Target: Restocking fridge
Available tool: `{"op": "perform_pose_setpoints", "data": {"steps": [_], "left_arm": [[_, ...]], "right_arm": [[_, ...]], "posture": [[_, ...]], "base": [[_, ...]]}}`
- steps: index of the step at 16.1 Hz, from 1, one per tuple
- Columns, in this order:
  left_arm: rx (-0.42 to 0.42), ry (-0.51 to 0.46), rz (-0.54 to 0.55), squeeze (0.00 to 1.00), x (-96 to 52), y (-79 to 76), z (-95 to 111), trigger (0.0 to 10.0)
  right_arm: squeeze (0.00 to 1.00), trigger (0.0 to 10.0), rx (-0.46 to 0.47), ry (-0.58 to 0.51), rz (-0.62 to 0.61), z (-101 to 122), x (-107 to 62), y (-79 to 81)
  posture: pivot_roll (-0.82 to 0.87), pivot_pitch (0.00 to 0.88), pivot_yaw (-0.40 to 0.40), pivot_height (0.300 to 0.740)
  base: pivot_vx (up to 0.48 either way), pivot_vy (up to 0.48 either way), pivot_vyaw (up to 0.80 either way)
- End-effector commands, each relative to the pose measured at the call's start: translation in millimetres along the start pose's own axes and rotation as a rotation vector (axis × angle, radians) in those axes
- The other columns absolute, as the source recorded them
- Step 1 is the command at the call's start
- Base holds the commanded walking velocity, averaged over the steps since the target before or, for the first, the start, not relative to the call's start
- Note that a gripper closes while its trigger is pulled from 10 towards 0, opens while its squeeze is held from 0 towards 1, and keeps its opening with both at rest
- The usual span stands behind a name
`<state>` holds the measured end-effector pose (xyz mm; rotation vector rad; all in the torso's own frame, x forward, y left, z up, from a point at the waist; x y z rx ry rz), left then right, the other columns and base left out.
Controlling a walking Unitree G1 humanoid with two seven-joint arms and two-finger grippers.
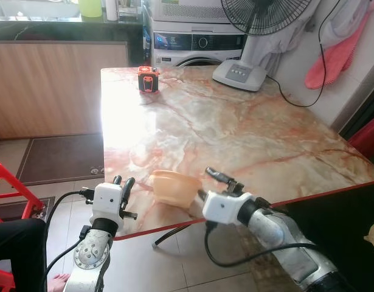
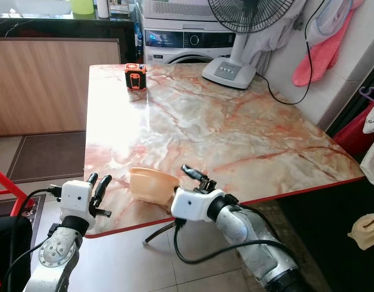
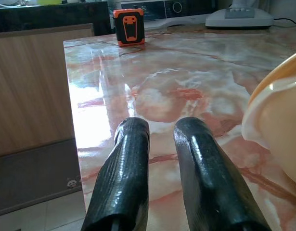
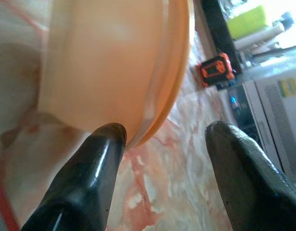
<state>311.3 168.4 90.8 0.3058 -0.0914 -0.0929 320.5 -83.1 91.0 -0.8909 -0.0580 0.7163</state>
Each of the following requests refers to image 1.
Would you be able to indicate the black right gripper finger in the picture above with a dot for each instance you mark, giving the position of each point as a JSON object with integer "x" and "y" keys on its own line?
{"x": 220, "y": 176}

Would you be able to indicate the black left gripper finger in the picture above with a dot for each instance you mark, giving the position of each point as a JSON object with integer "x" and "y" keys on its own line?
{"x": 117, "y": 180}
{"x": 128, "y": 191}

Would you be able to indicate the orange plastic lidded bowl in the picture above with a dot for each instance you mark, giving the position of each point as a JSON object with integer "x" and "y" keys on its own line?
{"x": 171, "y": 188}

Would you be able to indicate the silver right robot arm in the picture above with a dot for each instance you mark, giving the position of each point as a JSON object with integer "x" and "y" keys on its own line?
{"x": 290, "y": 243}

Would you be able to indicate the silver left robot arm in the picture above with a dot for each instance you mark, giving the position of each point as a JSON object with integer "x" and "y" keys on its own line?
{"x": 92, "y": 255}

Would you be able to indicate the curved metal table leg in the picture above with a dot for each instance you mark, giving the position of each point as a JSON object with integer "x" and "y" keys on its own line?
{"x": 168, "y": 236}

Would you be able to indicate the brown door mat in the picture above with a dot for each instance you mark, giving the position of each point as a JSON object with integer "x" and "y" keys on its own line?
{"x": 62, "y": 159}

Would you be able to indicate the patterned floor rug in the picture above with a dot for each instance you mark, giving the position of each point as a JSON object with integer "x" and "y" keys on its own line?
{"x": 272, "y": 274}

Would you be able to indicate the white black table fan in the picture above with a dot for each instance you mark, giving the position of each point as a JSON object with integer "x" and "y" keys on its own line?
{"x": 238, "y": 75}

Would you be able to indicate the dark bordered floor mat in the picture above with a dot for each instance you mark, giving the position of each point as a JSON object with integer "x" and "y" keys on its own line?
{"x": 16, "y": 210}

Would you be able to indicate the orange black laser level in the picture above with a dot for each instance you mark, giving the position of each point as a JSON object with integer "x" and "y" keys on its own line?
{"x": 148, "y": 80}

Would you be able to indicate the wooden cabinet front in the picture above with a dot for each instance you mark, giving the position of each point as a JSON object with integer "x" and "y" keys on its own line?
{"x": 59, "y": 91}

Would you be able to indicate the red plastic stool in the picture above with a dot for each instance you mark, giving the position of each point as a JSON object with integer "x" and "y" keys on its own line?
{"x": 7, "y": 182}

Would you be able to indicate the person's leg black trousers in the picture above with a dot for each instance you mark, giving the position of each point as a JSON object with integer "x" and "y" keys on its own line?
{"x": 16, "y": 246}

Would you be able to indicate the red cloth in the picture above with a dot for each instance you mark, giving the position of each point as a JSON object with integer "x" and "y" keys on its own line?
{"x": 368, "y": 137}

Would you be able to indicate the white front load washing machine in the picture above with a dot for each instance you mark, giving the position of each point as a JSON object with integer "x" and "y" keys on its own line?
{"x": 196, "y": 44}

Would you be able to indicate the grey white hanging garment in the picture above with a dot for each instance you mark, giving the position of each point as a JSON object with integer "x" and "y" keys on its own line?
{"x": 281, "y": 42}

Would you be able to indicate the black stone counter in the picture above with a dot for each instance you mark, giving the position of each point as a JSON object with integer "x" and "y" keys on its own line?
{"x": 59, "y": 31}

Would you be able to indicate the pink hanging cloth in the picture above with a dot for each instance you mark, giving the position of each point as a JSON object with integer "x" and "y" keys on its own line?
{"x": 335, "y": 58}

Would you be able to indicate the white stacked dryer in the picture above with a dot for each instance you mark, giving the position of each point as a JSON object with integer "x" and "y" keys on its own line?
{"x": 186, "y": 9}

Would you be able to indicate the white bottle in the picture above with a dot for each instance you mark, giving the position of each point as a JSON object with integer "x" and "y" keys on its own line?
{"x": 111, "y": 10}

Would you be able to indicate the green plastic cup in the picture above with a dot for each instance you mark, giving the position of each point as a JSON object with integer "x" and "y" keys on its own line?
{"x": 90, "y": 8}

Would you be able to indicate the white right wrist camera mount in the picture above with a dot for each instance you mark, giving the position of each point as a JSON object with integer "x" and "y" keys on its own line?
{"x": 226, "y": 207}

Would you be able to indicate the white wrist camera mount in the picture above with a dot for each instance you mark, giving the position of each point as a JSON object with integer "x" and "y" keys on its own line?
{"x": 226, "y": 207}
{"x": 107, "y": 204}

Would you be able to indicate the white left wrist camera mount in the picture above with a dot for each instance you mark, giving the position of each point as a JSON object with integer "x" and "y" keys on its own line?
{"x": 107, "y": 204}

